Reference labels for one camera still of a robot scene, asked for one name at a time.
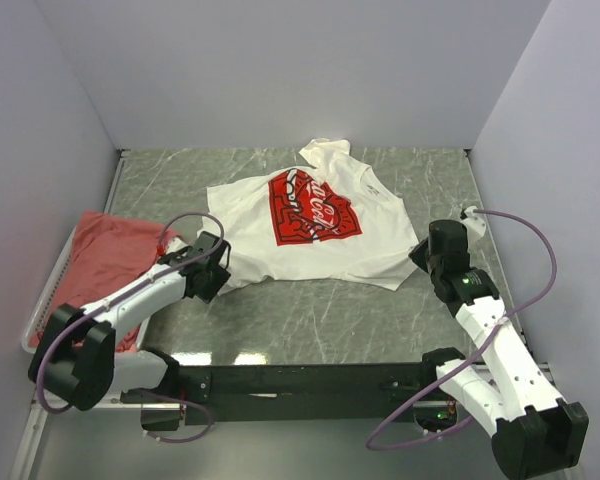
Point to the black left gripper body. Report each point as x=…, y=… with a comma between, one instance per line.
x=217, y=277

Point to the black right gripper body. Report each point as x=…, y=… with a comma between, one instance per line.
x=420, y=256

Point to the white t-shirt red print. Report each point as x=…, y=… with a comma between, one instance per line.
x=328, y=218

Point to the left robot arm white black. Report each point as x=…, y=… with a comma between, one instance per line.
x=76, y=363

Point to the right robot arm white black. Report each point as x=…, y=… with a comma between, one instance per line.
x=500, y=360

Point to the white plastic tray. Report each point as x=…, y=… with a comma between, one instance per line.
x=37, y=322

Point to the red t-shirt in tray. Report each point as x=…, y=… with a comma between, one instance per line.
x=108, y=253

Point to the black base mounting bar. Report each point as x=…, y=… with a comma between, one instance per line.
x=240, y=393

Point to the aluminium frame rail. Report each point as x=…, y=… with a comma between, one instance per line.
x=435, y=410

